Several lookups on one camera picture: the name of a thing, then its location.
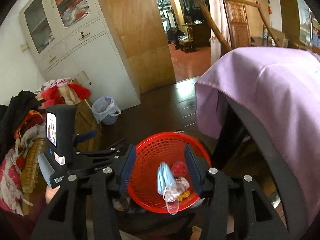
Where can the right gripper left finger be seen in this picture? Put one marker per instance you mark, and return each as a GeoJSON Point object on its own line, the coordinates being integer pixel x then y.
{"type": "Point", "coordinates": [111, 183]}

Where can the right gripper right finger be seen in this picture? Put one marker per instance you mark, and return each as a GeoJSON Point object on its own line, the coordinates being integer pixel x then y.
{"type": "Point", "coordinates": [210, 184]}

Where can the person's left hand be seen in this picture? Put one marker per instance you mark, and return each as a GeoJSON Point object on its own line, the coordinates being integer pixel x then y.
{"type": "Point", "coordinates": [50, 193]}

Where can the red crumpled wrapper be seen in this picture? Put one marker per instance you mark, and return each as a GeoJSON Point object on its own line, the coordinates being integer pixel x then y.
{"type": "Point", "coordinates": [179, 169]}

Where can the clear plastic candy wrapper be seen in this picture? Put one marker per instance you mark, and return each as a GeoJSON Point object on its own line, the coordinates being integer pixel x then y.
{"type": "Point", "coordinates": [178, 188]}

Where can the pile of clothes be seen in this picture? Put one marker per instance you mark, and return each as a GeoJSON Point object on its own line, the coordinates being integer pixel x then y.
{"type": "Point", "coordinates": [23, 124]}

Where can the red plastic mesh basket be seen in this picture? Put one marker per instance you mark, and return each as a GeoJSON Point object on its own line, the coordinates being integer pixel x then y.
{"type": "Point", "coordinates": [165, 147]}

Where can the bin with white bag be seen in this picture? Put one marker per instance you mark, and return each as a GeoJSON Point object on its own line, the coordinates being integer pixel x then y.
{"type": "Point", "coordinates": [105, 110]}

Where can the purple tablecloth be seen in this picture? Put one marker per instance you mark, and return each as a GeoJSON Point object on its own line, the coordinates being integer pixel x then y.
{"type": "Point", "coordinates": [280, 87]}

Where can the white metal cabinet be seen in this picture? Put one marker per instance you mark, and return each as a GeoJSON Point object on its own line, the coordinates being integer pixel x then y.
{"type": "Point", "coordinates": [76, 38]}

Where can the pink floral curtain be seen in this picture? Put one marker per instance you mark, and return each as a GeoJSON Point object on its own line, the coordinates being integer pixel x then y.
{"type": "Point", "coordinates": [218, 14]}

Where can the black table frame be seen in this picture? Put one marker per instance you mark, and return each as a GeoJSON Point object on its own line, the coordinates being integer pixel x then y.
{"type": "Point", "coordinates": [240, 121]}

